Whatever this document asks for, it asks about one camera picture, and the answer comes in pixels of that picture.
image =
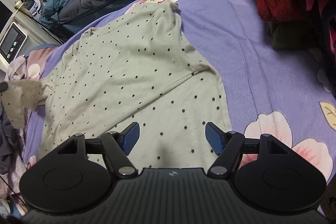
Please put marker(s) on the dark grey garment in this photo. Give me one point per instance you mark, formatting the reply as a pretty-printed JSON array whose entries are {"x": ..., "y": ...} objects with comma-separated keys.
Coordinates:
[{"x": 9, "y": 134}]

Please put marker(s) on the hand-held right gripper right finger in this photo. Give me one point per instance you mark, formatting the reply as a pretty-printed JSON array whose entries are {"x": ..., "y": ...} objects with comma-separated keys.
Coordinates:
[{"x": 214, "y": 138}]

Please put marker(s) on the green polka dot shirt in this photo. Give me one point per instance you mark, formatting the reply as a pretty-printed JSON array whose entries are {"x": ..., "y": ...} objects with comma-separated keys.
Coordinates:
[{"x": 131, "y": 69}]

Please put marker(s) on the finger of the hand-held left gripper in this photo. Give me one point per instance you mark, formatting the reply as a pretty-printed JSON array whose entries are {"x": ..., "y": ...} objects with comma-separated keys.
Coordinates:
[{"x": 2, "y": 87}]

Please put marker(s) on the white appliance with display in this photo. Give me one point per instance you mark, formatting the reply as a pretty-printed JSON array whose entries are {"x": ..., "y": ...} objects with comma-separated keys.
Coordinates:
[{"x": 15, "y": 29}]

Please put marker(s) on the light purple cloth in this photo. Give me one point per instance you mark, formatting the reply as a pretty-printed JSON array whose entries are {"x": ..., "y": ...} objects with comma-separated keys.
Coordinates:
[{"x": 17, "y": 69}]

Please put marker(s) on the purple floral bedsheet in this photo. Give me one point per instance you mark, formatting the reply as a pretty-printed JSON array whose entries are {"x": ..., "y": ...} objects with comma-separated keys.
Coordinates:
[{"x": 262, "y": 69}]

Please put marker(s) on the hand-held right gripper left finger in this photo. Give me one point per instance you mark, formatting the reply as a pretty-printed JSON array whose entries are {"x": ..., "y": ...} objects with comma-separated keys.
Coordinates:
[{"x": 131, "y": 138}]

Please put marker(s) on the pink plaid garment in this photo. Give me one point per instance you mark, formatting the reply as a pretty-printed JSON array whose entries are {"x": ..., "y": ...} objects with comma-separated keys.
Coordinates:
[{"x": 333, "y": 40}]

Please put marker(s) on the white desk device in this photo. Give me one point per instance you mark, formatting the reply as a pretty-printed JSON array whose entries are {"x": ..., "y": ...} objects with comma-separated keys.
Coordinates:
[{"x": 25, "y": 2}]

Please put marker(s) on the dark green garment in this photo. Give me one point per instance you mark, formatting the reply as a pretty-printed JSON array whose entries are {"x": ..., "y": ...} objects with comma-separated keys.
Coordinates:
[{"x": 288, "y": 35}]

